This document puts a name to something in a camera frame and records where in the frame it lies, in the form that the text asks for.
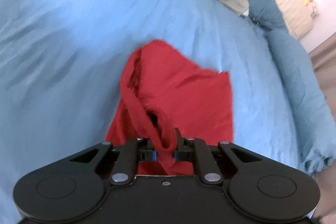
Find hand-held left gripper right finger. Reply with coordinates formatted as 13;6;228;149
173;137;263;186

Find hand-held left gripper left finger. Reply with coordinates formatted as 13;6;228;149
70;137;158;186

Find red long-sleeve sweater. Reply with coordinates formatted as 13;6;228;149
105;39;235;177

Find bed with blue sheet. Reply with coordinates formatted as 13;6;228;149
0;0;310;224

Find rolled blue duvet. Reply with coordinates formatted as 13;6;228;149
264;28;333;178

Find beige curtain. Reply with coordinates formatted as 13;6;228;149
308;39;336;135

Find dark blue pillow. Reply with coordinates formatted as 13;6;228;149
247;0;290;33

